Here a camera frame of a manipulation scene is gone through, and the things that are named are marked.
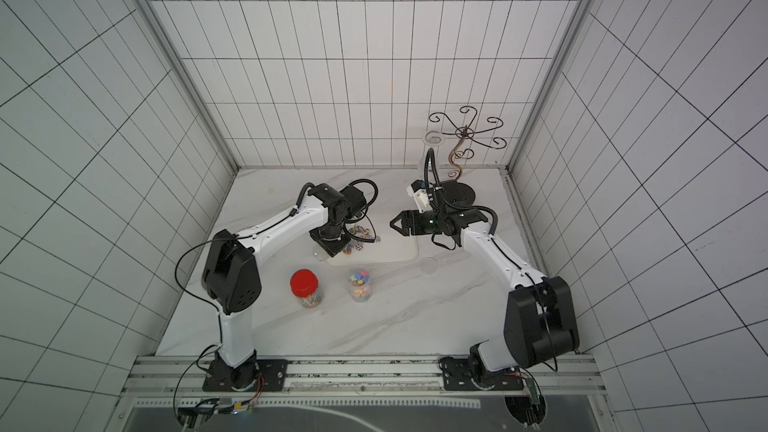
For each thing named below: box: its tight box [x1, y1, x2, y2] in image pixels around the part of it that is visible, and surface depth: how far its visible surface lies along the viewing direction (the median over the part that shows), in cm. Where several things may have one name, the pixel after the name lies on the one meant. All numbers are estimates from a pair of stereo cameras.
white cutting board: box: [329, 207, 418, 265], surface depth 96 cm
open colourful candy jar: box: [348, 268, 373, 303], surface depth 83 cm
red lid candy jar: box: [290, 268, 323, 309], surface depth 80 cm
